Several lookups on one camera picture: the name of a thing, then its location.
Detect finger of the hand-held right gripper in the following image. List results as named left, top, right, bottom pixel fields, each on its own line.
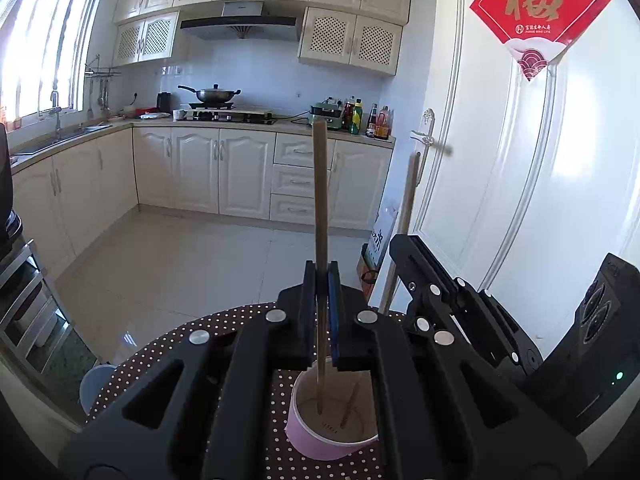
left=388, top=233, right=501, bottom=361
left=455, top=277, right=545, bottom=377

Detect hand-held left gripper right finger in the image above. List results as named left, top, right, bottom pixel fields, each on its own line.
left=327, top=260, right=588, bottom=480

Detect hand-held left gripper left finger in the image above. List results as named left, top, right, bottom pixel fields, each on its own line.
left=59, top=260, right=321, bottom=480

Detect wooden chopstick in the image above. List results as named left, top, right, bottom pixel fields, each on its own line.
left=340, top=152, right=420, bottom=428
left=312, top=120, right=331, bottom=416

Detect pink cup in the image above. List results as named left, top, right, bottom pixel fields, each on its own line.
left=285, top=357, right=382, bottom=462

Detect cardboard box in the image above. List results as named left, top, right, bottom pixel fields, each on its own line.
left=357, top=200, right=401, bottom=306

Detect white cabinet drawer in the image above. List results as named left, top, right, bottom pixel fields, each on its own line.
left=274, top=132, right=331, bottom=168
left=270, top=194, right=326, bottom=222
left=272, top=165, right=328, bottom=197

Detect white door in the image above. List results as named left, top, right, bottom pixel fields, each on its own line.
left=390, top=0, right=640, bottom=376

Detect brown polka dot tablecloth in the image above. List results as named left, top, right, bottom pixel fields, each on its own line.
left=85, top=302, right=406, bottom=480

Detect green electric cooker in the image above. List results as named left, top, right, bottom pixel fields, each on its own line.
left=309, top=97, right=346, bottom=131

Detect white lower cabinets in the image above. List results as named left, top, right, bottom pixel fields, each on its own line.
left=10, top=125, right=396, bottom=281

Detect pale blue bin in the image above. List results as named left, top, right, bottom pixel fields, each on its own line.
left=79, top=364, right=117, bottom=416

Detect gas stove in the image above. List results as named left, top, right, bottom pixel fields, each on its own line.
left=176, top=103, right=277, bottom=126

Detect wide lattice door cabinet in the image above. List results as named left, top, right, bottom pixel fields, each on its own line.
left=298, top=7, right=403, bottom=77

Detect steel wok with lid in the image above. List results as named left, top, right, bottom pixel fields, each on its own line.
left=177, top=84, right=242, bottom=104

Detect metal shelf rack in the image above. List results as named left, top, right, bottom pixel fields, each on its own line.
left=0, top=240, right=76, bottom=376

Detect red paper door decoration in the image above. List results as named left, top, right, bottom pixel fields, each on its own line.
left=469, top=0, right=613, bottom=82

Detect steel sink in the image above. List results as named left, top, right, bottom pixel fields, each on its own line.
left=15, top=124, right=112, bottom=153

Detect range hood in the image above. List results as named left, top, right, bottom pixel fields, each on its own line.
left=180, top=1, right=300, bottom=42

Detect hanging utensil rack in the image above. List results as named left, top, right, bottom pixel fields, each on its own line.
left=84, top=62, right=122, bottom=121

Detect metal faucet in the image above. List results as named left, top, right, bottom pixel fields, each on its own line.
left=50, top=91, right=63, bottom=141

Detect small lattice door cabinet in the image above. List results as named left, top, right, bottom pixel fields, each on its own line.
left=112, top=11, right=180, bottom=67

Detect black air fryer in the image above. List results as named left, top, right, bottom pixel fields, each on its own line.
left=0, top=125, right=23, bottom=256

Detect kitchen window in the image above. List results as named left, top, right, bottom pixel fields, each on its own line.
left=0, top=0, right=103, bottom=126

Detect metal door handle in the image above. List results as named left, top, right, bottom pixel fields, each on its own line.
left=410, top=108, right=453, bottom=191

